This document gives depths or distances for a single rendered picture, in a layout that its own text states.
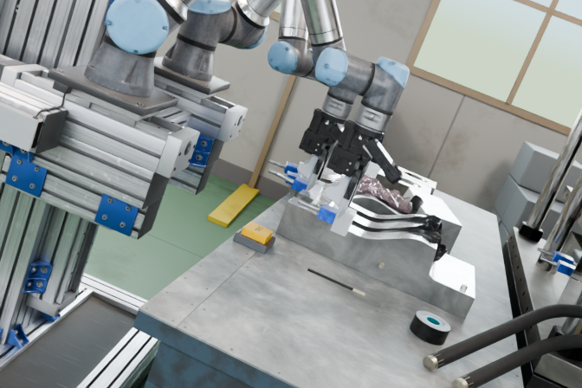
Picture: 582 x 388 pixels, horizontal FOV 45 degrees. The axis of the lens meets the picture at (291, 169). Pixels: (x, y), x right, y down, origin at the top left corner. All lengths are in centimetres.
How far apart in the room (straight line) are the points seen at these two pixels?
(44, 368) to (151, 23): 106
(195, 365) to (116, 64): 67
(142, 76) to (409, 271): 77
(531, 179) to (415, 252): 257
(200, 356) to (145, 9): 65
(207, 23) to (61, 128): 59
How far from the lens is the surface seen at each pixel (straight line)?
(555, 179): 299
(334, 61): 149
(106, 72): 156
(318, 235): 175
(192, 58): 202
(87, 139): 160
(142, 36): 141
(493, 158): 473
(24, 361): 209
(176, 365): 126
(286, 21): 182
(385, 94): 153
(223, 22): 205
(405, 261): 173
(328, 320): 144
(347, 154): 155
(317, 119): 187
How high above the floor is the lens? 138
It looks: 14 degrees down
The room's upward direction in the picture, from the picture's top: 21 degrees clockwise
